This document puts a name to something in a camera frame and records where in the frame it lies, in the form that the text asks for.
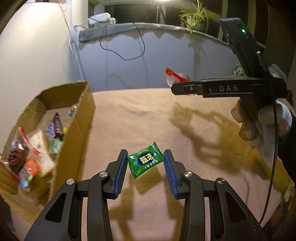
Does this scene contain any cardboard box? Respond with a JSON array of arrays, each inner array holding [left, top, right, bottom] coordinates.
[[1, 81, 95, 223]]

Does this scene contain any snack bag in box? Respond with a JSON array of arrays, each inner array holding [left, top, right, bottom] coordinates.
[[18, 127, 55, 191]]

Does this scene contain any white power adapter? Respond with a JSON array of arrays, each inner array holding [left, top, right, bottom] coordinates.
[[88, 13, 116, 25]]

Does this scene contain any brown Snickers bar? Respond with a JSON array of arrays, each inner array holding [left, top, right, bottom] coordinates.
[[48, 113, 64, 141]]

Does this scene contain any gloved right hand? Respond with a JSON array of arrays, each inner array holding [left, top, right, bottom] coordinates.
[[231, 100, 295, 168]]

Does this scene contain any white cable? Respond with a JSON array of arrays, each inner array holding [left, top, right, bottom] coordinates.
[[59, 2, 93, 91]]

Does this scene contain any red clear snack packet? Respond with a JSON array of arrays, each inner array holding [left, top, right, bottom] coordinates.
[[165, 67, 190, 87]]

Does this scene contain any green candy packet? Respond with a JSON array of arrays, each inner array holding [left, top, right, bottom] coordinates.
[[127, 142, 164, 179], [49, 138, 63, 154]]

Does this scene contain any green white carton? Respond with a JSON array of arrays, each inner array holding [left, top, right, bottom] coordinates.
[[231, 64, 246, 76]]

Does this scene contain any round brown wrapped candy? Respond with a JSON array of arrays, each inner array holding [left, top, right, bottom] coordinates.
[[68, 104, 78, 117]]

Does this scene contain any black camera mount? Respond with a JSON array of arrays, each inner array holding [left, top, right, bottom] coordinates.
[[220, 18, 270, 78]]

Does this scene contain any black cable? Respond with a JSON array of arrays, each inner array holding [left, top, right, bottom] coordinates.
[[99, 22, 146, 61]]

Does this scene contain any green potted plant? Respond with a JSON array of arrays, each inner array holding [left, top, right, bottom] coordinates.
[[179, 1, 210, 35]]

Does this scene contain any red clear chocolate cake packet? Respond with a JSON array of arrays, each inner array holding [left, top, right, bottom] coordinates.
[[1, 126, 41, 187]]

